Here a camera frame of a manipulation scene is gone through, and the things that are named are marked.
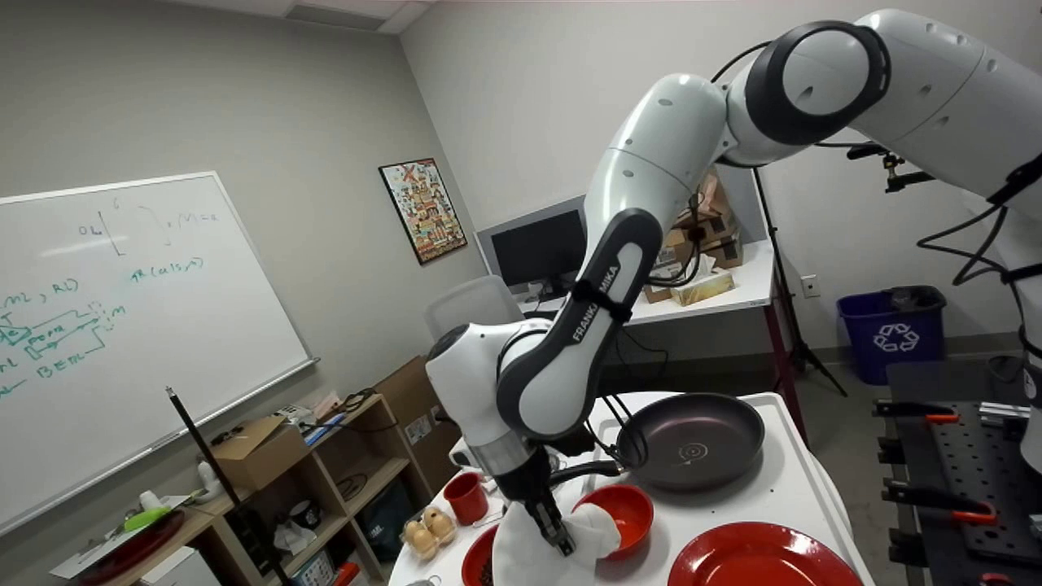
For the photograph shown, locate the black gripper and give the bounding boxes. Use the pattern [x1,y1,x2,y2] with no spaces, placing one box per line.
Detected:
[499,445,580,560]

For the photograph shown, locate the white towel with red print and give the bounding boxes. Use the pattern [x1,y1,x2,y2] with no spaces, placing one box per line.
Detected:
[489,498,624,586]

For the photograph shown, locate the black frying pan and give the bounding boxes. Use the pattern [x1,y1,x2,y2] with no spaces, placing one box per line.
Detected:
[614,391,767,498]

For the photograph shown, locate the empty red bowl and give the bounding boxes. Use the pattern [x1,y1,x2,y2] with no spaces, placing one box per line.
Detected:
[568,482,658,564]

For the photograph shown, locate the red bowl with beans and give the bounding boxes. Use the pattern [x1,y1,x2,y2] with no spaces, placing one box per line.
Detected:
[459,525,500,586]

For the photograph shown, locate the red cup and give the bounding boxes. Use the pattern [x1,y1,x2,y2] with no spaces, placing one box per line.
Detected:
[438,472,490,532]

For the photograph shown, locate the beige bread rolls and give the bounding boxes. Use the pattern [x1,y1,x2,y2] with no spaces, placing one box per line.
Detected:
[399,505,459,564]

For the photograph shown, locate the red plate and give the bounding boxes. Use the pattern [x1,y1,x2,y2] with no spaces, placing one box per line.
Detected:
[666,518,867,586]

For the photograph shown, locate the wooden shelf unit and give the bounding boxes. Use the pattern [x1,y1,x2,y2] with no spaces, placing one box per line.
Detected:
[46,391,437,586]

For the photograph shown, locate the grey office chair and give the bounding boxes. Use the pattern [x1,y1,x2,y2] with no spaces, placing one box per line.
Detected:
[424,273,526,351]

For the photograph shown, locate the black computer monitor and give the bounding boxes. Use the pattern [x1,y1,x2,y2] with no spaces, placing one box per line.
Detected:
[481,198,588,292]

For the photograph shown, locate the light wooden block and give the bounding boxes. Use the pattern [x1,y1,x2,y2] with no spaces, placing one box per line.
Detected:
[646,271,738,309]

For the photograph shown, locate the small cardboard box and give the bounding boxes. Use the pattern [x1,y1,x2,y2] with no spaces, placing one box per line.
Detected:
[208,416,313,498]

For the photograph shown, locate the black tripod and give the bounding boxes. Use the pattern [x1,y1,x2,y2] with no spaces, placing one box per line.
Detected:
[748,159,854,401]

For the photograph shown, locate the white office desk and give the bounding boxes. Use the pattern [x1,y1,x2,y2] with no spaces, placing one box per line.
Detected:
[588,238,809,435]

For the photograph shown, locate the black pole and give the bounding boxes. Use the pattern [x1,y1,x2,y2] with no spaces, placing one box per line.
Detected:
[162,385,270,586]

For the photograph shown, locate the framed colourful poster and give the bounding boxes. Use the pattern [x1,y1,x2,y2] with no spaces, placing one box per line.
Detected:
[373,156,472,271]

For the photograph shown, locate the small white bottle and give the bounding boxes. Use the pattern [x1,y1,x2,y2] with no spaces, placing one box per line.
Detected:
[193,459,223,505]

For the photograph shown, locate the grey desk partition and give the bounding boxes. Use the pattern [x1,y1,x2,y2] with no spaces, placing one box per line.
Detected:
[713,159,767,255]

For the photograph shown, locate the blue recycling bin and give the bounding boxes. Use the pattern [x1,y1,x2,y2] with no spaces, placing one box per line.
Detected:
[832,284,950,386]

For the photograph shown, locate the green object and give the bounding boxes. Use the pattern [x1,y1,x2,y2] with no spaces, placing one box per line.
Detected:
[121,500,175,538]

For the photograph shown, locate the black perforated workbench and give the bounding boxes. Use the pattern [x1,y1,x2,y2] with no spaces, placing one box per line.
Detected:
[881,354,1042,586]

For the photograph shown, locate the whiteboard with green writing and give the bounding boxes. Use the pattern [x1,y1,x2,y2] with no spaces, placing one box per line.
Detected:
[0,170,318,541]

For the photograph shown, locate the black clamp with orange handle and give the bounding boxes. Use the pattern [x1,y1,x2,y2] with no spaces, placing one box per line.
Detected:
[871,396,963,429]
[880,476,999,532]

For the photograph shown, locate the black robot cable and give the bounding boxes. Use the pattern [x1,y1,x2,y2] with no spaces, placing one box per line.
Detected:
[916,198,1042,361]

